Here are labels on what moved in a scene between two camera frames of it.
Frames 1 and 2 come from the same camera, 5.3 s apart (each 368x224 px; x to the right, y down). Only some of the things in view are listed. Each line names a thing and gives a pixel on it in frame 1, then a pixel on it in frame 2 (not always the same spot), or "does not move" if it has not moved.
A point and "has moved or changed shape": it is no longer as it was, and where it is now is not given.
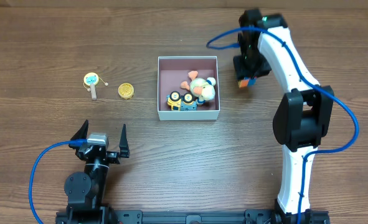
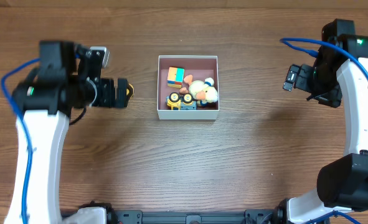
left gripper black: (109, 156) -> (109, 92)
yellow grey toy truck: (185, 102) does not move
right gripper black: (252, 70) -> (322, 99)
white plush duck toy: (201, 89) has moved or changed shape
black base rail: (192, 216) does not move
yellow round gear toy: (126, 91) does not move
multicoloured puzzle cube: (245, 83) -> (175, 77)
